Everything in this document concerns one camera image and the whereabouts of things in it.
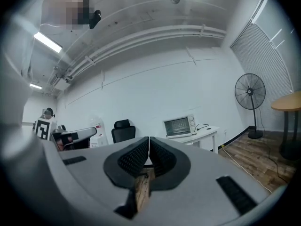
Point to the round wooden table black legs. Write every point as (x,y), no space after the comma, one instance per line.
(287,102)

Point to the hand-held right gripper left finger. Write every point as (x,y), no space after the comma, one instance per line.
(98,173)

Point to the black headrest office chair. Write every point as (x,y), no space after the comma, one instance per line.
(123,133)

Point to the rectangular ceiling light panel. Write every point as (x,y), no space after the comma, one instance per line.
(48,42)
(35,86)

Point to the person's head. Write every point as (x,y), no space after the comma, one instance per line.
(68,8)

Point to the black head camera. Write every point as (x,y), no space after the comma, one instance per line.
(95,18)

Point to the white ceiling pipes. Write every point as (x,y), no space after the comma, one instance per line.
(141,35)

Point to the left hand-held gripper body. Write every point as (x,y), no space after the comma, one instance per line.
(42,129)

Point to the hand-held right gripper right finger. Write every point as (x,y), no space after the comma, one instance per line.
(200,185)

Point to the person's left hand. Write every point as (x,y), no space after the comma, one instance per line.
(65,142)

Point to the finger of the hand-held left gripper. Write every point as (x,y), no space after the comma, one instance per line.
(84,132)

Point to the white oven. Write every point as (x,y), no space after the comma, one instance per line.
(176,126)

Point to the black pedestal fan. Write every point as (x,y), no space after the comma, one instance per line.
(250,92)

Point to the grey window blind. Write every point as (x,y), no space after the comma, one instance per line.
(265,62)

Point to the white rectangular table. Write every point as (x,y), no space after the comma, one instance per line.
(204,134)

